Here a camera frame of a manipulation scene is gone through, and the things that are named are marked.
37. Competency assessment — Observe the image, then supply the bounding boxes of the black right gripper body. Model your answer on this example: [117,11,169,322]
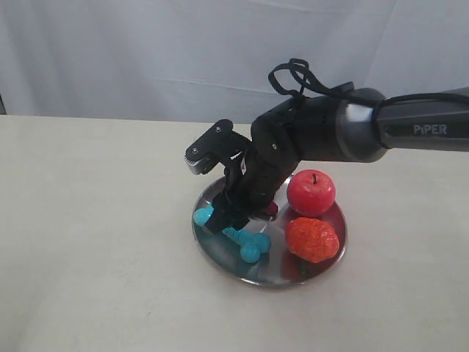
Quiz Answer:
[213,146,299,220]

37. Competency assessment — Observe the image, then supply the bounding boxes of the teal toy dumbbell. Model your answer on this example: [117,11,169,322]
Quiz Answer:
[193,206,271,264]

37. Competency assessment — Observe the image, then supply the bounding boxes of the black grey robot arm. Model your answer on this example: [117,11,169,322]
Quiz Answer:
[186,84,468,233]

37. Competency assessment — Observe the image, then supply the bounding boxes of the round steel plate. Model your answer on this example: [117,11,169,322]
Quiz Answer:
[192,179,347,288]

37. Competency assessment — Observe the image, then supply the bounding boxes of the red apple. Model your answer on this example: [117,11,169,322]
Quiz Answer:
[287,169,336,218]

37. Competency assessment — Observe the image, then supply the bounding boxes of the orange-red bumpy fruit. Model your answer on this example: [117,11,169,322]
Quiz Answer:
[281,217,341,279]

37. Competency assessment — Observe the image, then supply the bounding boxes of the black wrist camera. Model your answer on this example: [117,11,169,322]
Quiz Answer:
[185,119,251,175]

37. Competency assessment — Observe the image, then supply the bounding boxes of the black cable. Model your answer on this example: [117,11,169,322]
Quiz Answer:
[267,58,469,111]

